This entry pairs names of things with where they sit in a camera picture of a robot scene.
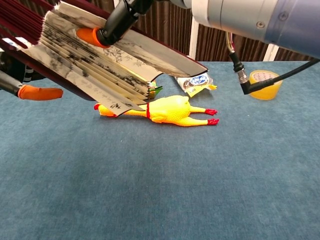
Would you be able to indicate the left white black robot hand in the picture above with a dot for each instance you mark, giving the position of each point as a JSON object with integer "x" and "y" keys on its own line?
{"x": 40, "y": 93}

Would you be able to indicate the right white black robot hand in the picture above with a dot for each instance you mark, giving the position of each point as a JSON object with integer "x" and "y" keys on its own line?
{"x": 117, "y": 22}

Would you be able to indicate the white and red folding fan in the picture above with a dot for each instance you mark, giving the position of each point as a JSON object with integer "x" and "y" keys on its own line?
{"x": 100, "y": 67}

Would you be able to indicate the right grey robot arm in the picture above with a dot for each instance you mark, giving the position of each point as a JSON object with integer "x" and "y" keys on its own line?
{"x": 250, "y": 17}

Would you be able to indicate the green white snack packet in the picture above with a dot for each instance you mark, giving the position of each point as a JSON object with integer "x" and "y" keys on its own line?
{"x": 153, "y": 90}

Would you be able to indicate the white yellow snack packet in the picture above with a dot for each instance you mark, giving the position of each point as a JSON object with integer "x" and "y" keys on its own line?
{"x": 197, "y": 83}

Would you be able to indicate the yellow rubber chicken toy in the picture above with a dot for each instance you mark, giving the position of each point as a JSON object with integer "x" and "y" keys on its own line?
{"x": 170, "y": 112}

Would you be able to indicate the blue felt table mat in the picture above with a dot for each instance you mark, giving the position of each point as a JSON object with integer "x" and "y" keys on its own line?
{"x": 150, "y": 175}

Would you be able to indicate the yellow packing tape roll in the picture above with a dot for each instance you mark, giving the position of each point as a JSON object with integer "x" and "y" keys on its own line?
{"x": 265, "y": 92}

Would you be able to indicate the white frame pole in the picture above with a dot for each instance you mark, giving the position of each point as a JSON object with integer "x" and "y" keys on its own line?
{"x": 270, "y": 52}
{"x": 193, "y": 40}

